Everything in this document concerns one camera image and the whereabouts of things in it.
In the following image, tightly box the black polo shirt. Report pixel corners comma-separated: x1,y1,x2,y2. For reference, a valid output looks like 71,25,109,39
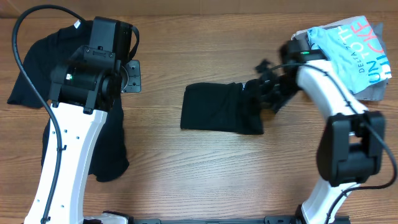
180,79,264,135

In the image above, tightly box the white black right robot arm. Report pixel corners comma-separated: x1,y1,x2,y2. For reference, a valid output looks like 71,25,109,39
256,40,385,223

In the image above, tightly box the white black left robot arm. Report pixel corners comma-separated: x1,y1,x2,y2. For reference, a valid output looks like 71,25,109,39
24,17,140,223

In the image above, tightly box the light blue printed t-shirt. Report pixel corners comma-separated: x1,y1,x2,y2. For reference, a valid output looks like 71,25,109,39
307,16,392,94

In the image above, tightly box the black t-shirt with label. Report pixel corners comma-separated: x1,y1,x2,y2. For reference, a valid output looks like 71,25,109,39
7,24,129,182

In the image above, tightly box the grey folded garment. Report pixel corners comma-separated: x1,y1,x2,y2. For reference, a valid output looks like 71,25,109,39
291,22,388,101

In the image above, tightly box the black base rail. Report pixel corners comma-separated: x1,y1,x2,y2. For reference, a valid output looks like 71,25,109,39
133,215,305,224

